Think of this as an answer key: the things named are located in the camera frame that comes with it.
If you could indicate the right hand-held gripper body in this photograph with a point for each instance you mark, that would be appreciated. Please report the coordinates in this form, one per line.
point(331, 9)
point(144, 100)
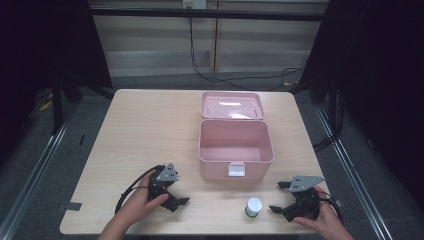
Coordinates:
point(305, 201)

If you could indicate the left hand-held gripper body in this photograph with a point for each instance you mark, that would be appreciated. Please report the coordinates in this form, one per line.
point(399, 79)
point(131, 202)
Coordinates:
point(165, 175)

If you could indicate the white bottle with green label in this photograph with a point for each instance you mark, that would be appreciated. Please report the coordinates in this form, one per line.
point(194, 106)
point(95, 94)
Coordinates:
point(254, 206)

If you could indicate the pink plastic storage box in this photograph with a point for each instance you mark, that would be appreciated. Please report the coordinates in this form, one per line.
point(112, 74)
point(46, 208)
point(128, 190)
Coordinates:
point(235, 150)

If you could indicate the person's right hand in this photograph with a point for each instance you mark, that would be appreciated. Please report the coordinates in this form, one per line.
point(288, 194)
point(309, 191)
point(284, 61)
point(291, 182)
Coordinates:
point(320, 220)

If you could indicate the person's left hand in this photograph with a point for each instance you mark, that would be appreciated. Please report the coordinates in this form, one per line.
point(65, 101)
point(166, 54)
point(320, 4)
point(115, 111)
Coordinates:
point(140, 205)

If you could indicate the small grey tape piece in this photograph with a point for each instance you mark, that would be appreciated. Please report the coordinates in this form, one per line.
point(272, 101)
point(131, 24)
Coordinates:
point(338, 203)

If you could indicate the black floor tape piece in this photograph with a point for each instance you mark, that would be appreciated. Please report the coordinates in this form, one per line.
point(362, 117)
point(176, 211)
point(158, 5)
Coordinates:
point(82, 140)

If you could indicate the grey tape strip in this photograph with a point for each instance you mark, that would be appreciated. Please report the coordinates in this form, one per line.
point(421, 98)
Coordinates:
point(71, 206)

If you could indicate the yellow floor tape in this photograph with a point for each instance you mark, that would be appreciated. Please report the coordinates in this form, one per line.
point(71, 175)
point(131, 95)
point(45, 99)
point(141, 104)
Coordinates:
point(46, 105)

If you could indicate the black curtain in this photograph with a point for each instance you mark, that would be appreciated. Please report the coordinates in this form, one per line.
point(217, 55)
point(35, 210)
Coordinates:
point(383, 83)
point(40, 60)

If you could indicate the metal floor rail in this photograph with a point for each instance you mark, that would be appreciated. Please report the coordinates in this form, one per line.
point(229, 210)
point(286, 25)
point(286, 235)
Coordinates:
point(350, 166)
point(36, 170)

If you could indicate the black horizontal frame bar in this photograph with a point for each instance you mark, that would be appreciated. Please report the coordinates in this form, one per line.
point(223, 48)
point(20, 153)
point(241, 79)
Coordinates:
point(206, 14)

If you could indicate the white wall power outlet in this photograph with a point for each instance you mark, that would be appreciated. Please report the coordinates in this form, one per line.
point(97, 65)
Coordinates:
point(194, 3)

